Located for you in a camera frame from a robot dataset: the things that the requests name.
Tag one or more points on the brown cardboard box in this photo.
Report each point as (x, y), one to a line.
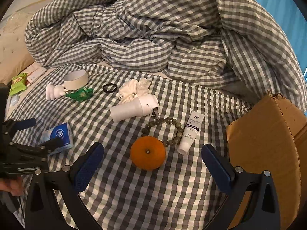
(272, 136)

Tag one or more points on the white animal figurine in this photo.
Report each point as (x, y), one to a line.
(55, 91)

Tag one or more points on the person's left hand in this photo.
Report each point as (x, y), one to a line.
(13, 186)

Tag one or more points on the blue white tissue pack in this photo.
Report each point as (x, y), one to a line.
(62, 132)

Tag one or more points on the white rectangular case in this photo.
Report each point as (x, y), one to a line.
(35, 75)

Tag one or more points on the green snack packet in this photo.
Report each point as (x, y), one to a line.
(18, 84)

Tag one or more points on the grey checkered duvet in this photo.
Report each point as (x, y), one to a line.
(213, 43)

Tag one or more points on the white tissue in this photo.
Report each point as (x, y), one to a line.
(133, 89)

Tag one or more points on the beige pillow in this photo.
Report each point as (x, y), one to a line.
(14, 54)

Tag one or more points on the light blue oval case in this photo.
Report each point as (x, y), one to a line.
(14, 100)

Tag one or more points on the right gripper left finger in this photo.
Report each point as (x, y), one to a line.
(42, 208)

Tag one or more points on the white cream tube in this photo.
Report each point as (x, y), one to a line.
(191, 130)

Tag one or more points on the green wrapper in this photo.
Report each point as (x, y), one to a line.
(81, 95)

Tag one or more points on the white tape roll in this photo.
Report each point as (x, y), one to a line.
(76, 80)

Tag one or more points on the blue curtain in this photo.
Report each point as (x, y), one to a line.
(291, 20)

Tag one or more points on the orange tangerine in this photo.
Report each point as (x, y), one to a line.
(147, 153)

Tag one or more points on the checkered bed sheet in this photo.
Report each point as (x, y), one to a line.
(180, 194)

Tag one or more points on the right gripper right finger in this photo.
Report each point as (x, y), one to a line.
(251, 200)

